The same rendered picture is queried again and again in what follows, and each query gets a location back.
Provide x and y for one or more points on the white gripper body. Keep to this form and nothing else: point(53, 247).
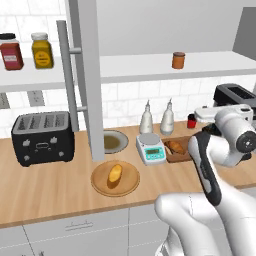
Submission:
point(205, 114)

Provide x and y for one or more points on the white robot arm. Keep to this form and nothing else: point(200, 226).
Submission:
point(186, 216)

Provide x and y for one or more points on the golden croissant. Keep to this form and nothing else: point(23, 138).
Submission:
point(175, 146)

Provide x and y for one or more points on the white cabinet shelf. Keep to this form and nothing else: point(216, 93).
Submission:
point(173, 68)

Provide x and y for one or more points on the orange jam jar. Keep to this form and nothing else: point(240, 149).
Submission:
point(178, 61)

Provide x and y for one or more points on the round wooden cutting board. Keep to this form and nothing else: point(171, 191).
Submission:
point(128, 181)

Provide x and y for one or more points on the grey cabinet door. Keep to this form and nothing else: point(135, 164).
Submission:
point(90, 66)

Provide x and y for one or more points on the yellow jar with white lid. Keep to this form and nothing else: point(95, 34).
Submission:
point(42, 53)

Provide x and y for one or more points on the red jar with black lid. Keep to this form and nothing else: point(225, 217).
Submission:
point(11, 55)

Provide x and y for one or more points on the black two-slot toaster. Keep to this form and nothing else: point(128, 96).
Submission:
point(233, 95)

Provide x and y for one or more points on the white bottle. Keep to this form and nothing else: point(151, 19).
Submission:
point(167, 121)
point(146, 121)

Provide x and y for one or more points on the brown square tray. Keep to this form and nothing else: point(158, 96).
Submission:
point(178, 157)

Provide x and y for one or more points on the white kitchen scale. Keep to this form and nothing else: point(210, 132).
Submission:
point(151, 150)

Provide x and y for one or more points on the yellow bread roll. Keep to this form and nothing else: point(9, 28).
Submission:
point(115, 175)

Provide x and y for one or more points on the white drawer front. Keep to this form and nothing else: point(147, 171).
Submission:
point(50, 230)
point(11, 237)
point(143, 218)

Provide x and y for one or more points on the black four-slot toaster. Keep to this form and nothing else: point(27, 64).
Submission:
point(43, 143)

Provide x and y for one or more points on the white open wall shelf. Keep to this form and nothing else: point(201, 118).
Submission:
point(30, 78)

